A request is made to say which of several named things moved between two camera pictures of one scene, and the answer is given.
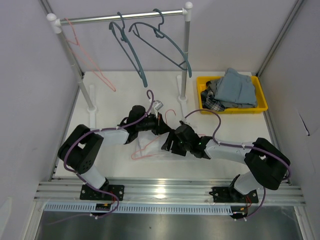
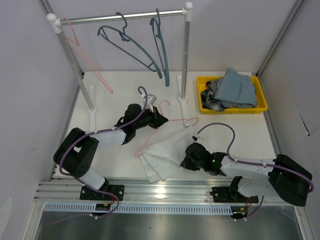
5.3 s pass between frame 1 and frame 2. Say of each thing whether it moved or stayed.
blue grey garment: stayed
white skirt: moved
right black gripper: moved
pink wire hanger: moved
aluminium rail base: stayed
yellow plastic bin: stayed
